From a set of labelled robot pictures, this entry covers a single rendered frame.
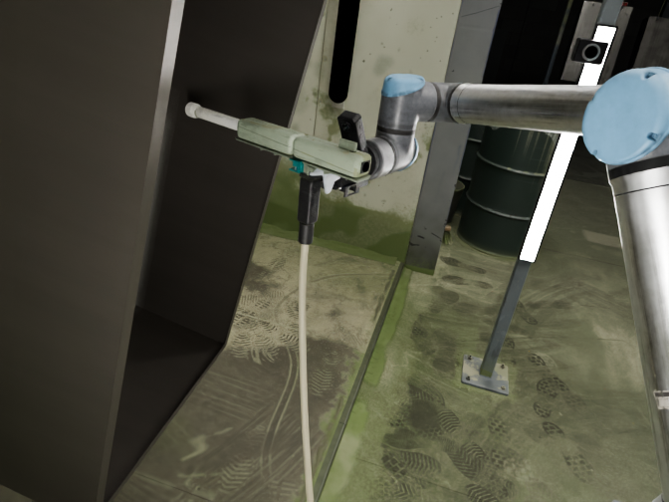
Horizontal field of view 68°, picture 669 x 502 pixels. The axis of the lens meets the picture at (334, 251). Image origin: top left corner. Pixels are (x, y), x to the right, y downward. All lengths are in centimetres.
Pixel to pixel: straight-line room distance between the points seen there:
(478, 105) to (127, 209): 75
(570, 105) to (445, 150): 182
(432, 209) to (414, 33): 92
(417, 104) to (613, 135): 54
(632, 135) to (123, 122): 60
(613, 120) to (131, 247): 63
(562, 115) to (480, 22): 173
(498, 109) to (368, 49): 172
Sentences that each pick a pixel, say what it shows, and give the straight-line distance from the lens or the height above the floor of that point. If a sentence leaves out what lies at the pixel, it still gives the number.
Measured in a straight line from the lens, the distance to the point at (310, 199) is 96.
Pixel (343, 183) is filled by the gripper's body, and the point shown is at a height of 108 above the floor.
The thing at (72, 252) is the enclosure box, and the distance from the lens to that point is 76.
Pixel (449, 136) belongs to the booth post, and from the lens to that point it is 274.
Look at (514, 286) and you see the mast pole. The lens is 211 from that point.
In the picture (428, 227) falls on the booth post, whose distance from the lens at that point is 290.
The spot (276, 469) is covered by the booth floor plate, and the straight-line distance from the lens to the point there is 177.
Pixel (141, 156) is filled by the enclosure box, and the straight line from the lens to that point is 63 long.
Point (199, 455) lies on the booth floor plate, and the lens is 180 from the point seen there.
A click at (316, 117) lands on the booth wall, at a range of 288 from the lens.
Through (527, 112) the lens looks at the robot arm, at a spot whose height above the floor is 127.
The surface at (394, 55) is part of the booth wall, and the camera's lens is 272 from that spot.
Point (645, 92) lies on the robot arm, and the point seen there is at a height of 137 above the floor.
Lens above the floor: 143
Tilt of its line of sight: 27 degrees down
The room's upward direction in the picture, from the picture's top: 8 degrees clockwise
